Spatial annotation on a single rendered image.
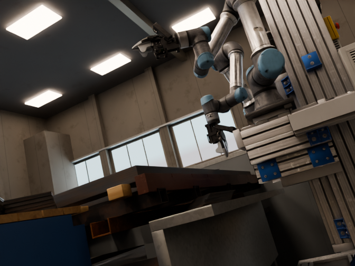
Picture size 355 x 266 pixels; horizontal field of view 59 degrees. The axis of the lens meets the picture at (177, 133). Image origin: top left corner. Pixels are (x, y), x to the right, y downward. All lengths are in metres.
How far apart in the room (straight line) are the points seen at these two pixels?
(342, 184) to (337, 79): 0.50
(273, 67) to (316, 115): 0.27
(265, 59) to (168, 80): 10.11
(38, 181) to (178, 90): 6.04
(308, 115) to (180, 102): 9.79
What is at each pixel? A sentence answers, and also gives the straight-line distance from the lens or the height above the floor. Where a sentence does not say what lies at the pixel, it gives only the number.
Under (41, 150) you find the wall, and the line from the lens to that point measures 12.71.
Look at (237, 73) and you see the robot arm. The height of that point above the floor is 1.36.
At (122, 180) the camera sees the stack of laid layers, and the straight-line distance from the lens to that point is 1.08.
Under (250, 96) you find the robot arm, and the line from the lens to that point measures 2.11.
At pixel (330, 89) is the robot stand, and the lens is 1.72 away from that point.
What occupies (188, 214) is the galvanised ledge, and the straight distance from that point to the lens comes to 0.89.
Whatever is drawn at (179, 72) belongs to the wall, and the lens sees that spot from 11.40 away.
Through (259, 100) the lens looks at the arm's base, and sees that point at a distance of 1.55.
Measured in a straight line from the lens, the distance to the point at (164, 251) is 0.94.
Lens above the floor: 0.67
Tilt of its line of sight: 15 degrees up
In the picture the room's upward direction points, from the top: 15 degrees counter-clockwise
